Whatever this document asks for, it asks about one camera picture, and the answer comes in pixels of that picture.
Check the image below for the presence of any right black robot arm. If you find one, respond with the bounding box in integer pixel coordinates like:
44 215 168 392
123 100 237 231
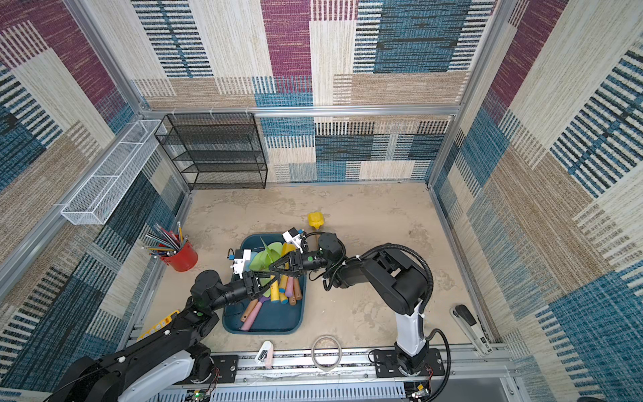
268 232 434 376

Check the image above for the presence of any white black stapler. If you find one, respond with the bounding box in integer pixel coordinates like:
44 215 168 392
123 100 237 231
451 304 493 357

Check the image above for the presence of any purple shovel long pink handle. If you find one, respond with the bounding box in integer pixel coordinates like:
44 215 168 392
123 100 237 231
240 296 270 332

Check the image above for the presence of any pink white small device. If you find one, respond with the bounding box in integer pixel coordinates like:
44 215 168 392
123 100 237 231
255 340 275 369

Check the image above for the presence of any white wire mesh basket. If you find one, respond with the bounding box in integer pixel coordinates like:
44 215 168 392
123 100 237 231
60 120 161 225

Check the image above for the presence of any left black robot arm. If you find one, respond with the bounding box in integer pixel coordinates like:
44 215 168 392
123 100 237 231
45 270 271 401

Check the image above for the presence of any green shovel yellow handle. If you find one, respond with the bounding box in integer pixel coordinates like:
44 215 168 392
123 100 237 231
265 280 280 303

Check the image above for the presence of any white cable coil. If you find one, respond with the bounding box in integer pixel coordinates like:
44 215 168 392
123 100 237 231
310 334 343 373

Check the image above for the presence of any teal plastic storage box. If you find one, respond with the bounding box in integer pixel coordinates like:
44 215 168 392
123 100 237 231
221 233 305 335

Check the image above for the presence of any black wire shelf rack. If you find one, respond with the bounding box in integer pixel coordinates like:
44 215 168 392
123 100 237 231
155 112 268 190

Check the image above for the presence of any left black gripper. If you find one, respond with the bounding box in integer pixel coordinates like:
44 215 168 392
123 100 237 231
208 273 280 316

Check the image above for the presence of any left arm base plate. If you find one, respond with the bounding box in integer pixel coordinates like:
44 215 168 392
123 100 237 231
200 354 239 385

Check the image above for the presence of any light green shovel wooden handle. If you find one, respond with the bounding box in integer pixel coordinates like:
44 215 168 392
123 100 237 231
249 242 283 271

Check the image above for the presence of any red pencil cup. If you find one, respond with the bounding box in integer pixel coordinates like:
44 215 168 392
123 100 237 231
160 241 199 272

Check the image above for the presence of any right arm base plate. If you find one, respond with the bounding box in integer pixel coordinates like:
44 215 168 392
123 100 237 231
368 348 446 378

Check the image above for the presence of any yellow shovel wooden handle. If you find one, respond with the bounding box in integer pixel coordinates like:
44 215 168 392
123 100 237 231
307 212 325 230

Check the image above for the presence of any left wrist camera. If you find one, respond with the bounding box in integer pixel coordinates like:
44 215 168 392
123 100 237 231
228 249 252 279

